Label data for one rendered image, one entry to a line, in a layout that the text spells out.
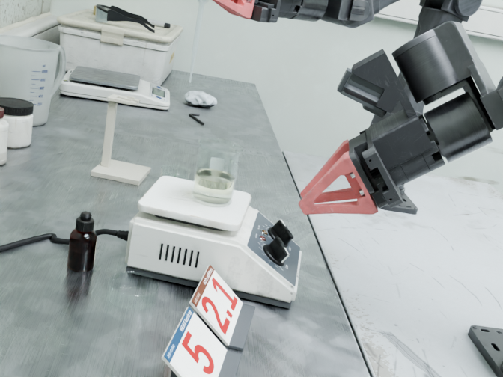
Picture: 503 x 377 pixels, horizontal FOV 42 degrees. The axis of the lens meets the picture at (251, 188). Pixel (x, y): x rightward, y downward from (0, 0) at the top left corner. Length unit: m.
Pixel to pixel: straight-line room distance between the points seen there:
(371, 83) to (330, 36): 1.55
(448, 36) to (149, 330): 0.41
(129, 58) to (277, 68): 0.58
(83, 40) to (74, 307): 1.22
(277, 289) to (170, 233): 0.14
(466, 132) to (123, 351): 0.39
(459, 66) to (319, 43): 1.54
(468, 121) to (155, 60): 1.25
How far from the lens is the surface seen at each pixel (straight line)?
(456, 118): 0.67
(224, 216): 0.74
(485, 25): 2.30
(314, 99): 2.23
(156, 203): 0.75
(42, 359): 0.62
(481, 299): 0.93
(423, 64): 0.67
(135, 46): 1.81
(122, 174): 1.07
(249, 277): 0.74
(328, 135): 2.27
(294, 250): 0.83
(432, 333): 0.80
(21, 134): 1.17
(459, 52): 0.68
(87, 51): 1.84
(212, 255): 0.73
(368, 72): 0.66
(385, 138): 0.66
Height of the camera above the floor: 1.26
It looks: 18 degrees down
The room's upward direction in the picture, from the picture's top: 11 degrees clockwise
